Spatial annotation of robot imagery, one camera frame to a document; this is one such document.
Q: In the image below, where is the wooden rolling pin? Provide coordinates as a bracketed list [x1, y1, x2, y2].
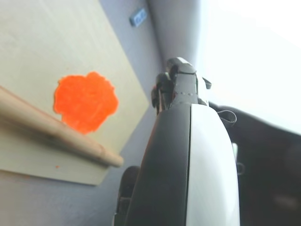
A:
[0, 86, 124, 168]

